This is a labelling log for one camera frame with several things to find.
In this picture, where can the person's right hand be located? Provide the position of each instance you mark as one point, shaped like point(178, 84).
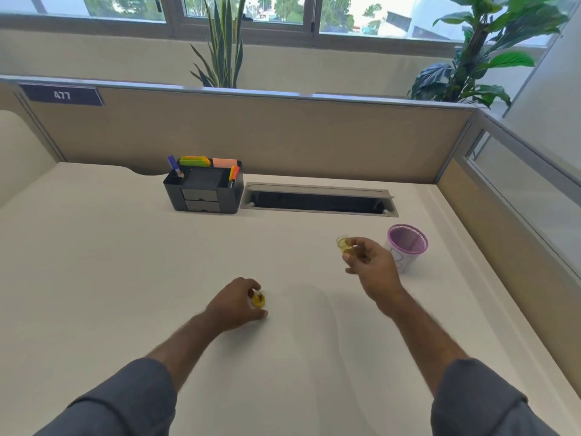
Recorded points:
point(376, 270)

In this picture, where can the person's left hand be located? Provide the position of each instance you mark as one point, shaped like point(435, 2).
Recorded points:
point(231, 306)

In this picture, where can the person's left thumb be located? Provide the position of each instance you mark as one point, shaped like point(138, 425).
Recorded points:
point(258, 315)

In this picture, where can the person's right thumb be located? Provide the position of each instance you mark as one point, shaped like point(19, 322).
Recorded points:
point(350, 250)

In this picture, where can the small clear yellow bottle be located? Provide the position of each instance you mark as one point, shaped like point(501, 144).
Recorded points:
point(342, 244)

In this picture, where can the yellow small cap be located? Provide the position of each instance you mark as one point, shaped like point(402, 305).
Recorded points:
point(258, 300)

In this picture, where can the person's right forearm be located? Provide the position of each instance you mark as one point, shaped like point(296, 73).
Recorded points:
point(458, 372)

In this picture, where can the person's left forearm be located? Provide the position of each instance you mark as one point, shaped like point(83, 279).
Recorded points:
point(150, 376)

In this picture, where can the purple mesh cup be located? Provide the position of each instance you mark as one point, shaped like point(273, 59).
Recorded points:
point(405, 246)

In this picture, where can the black desk organizer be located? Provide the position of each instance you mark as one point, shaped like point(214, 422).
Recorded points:
point(204, 188)

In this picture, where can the orange red highlighter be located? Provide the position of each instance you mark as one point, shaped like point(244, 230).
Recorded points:
point(234, 173)

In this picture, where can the beige cubicle partition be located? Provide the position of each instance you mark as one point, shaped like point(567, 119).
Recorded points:
point(254, 131)

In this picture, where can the pink sticky notes pad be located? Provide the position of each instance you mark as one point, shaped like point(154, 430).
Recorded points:
point(224, 162)

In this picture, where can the green yellow highlighter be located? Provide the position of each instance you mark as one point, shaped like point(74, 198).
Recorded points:
point(195, 161)

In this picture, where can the blue marker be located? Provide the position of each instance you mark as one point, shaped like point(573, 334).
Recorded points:
point(175, 165)

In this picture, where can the glass side partition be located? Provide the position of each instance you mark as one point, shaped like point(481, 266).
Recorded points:
point(522, 186)

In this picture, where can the broad leaf green plant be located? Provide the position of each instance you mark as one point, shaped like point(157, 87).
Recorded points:
point(481, 49)

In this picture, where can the snake plant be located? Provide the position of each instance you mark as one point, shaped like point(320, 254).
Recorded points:
point(221, 45)

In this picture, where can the blue label plate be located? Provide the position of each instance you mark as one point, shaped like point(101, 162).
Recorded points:
point(61, 95)

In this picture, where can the window frame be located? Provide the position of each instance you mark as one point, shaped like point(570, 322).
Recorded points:
point(254, 18)

